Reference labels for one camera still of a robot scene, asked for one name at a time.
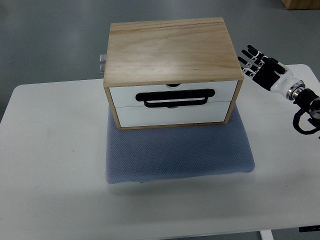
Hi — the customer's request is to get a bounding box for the metal clamp behind cabinet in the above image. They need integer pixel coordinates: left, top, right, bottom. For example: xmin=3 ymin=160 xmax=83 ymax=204
xmin=99 ymin=53 xmax=107 ymax=74

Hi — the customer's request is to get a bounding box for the white table leg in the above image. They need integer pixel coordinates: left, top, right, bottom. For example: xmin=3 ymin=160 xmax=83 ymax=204
xmin=259 ymin=229 xmax=274 ymax=240

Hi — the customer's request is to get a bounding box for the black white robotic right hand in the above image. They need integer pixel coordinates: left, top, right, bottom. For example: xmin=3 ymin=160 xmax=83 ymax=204
xmin=237 ymin=45 xmax=306 ymax=101

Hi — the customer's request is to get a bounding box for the wooden drawer cabinet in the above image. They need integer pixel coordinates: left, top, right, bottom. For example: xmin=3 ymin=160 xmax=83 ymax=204
xmin=103 ymin=17 xmax=244 ymax=130

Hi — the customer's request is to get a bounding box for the black drawer handle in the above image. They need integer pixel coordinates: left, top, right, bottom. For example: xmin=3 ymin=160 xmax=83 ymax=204
xmin=135 ymin=88 xmax=216 ymax=108

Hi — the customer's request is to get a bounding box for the cardboard box corner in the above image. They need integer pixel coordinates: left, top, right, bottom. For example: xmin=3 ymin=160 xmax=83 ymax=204
xmin=281 ymin=0 xmax=320 ymax=10

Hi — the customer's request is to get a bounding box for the black table bracket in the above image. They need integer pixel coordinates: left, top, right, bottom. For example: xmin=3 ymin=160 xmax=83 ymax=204
xmin=298 ymin=225 xmax=320 ymax=233

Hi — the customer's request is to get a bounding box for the blue grey mesh cushion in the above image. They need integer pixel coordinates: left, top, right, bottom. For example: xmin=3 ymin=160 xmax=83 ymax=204
xmin=105 ymin=108 xmax=255 ymax=184

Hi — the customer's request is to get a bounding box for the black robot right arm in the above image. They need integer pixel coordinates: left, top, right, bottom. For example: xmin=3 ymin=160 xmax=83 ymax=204
xmin=292 ymin=87 xmax=320 ymax=135

